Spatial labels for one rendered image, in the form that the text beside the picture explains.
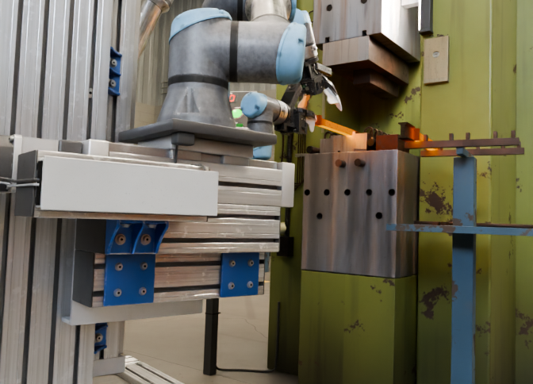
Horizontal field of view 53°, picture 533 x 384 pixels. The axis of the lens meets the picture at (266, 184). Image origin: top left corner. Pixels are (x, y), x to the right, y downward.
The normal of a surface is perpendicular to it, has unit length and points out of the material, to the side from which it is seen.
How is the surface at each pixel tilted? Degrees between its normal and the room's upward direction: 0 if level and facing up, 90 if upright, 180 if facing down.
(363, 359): 90
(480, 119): 90
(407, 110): 90
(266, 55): 113
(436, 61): 90
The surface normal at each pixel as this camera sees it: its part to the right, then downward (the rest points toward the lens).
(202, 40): 0.04, -0.07
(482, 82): -0.58, -0.07
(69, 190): 0.62, -0.03
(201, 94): 0.25, -0.35
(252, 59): 0.01, 0.45
